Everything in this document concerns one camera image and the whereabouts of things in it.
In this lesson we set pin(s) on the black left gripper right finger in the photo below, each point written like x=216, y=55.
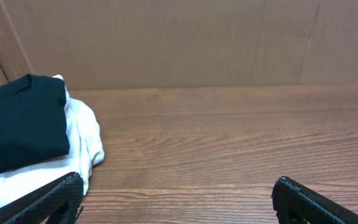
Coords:
x=296, y=204

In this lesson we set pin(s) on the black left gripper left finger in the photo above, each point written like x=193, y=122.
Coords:
x=56, y=202

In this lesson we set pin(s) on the folded beige shirt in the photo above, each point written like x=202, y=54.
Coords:
x=86, y=150

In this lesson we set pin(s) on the folded black shirt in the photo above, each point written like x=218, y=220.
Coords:
x=32, y=121

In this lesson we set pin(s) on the cardboard back panel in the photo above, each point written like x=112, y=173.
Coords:
x=102, y=44

